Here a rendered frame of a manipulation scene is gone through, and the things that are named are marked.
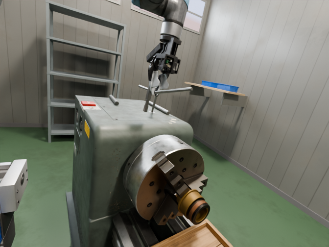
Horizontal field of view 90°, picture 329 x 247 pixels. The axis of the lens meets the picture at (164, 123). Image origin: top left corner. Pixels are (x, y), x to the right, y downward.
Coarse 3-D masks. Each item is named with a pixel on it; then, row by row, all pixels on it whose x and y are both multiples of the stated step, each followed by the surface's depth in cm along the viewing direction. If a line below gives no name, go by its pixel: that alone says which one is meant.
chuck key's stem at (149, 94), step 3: (147, 90) 69; (147, 93) 69; (150, 93) 69; (147, 96) 69; (150, 96) 69; (147, 99) 69; (147, 102) 70; (144, 105) 71; (147, 105) 70; (144, 108) 70; (147, 108) 71; (144, 111) 70
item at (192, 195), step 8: (192, 192) 54; (184, 200) 52; (192, 200) 51; (200, 200) 52; (184, 208) 51; (192, 208) 50; (200, 208) 49; (208, 208) 52; (192, 216) 49; (200, 216) 54
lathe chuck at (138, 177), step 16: (160, 144) 60; (176, 144) 60; (144, 160) 56; (176, 160) 58; (192, 160) 63; (128, 176) 58; (144, 176) 52; (160, 176) 56; (128, 192) 59; (144, 192) 54; (160, 192) 59; (144, 208) 57
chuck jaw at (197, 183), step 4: (192, 176) 65; (196, 176) 66; (200, 176) 66; (204, 176) 66; (184, 180) 63; (188, 180) 63; (192, 180) 63; (196, 180) 63; (200, 180) 64; (204, 180) 65; (188, 184) 61; (192, 184) 61; (196, 184) 61; (200, 184) 62; (204, 184) 66; (192, 188) 59; (196, 188) 59; (200, 188) 61; (200, 192) 58
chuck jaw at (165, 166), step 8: (160, 160) 54; (160, 168) 53; (168, 168) 52; (168, 176) 52; (176, 176) 54; (168, 184) 59; (176, 184) 52; (184, 184) 54; (176, 192) 54; (184, 192) 53
